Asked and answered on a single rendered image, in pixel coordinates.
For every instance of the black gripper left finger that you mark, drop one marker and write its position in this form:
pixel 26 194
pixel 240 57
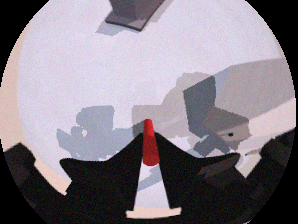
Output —
pixel 120 173

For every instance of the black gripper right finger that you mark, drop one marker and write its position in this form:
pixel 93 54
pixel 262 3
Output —
pixel 182 171

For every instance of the red peg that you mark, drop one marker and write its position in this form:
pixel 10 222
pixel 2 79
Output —
pixel 149 153

